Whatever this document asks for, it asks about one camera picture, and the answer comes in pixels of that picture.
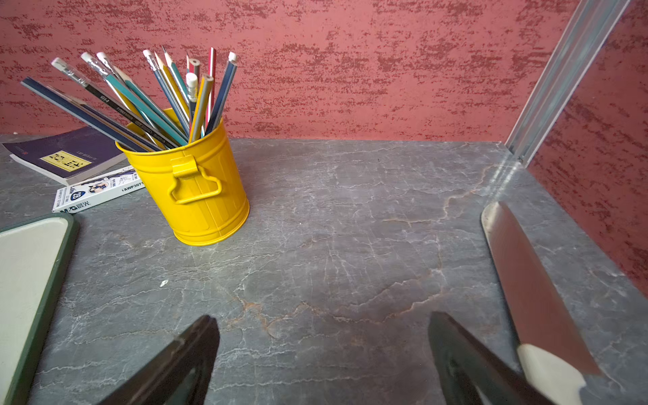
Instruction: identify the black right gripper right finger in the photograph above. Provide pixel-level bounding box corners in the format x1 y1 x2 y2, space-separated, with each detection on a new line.
428 312 551 404

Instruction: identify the red white pencil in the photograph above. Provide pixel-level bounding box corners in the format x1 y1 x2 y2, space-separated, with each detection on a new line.
205 47 217 124

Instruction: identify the knife with cream handle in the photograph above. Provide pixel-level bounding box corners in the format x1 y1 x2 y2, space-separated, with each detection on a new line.
481 202 601 405

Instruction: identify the black pencil with eraser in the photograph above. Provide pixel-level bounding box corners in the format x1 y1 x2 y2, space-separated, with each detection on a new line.
51 57 177 150

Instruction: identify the white red pencil box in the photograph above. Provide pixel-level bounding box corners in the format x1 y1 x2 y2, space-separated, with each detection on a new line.
52 166 144 214

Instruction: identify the dark purple book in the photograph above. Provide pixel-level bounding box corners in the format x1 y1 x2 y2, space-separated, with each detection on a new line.
3 127 126 186

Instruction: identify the yellow metal pencil bucket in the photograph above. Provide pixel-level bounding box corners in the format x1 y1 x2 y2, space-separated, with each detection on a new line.
117 123 250 246

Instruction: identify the teal pencil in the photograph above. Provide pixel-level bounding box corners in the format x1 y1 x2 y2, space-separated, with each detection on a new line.
96 52 187 146

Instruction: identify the beige green-edged cutting board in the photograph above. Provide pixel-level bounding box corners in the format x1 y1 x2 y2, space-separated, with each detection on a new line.
1 214 79 404

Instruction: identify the blue grey pencil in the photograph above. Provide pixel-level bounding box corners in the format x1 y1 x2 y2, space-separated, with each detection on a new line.
205 52 238 134

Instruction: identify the dark blue striped pencil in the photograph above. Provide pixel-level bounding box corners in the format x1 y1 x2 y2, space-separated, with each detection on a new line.
20 77 161 153

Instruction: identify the yellow striped pencil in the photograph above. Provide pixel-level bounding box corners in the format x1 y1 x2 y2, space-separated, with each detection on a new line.
189 75 214 143

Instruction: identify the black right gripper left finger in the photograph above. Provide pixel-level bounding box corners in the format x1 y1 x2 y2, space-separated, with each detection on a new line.
101 315 220 404

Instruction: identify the aluminium corner post right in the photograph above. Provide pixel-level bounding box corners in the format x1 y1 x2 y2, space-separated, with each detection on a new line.
506 0 630 167

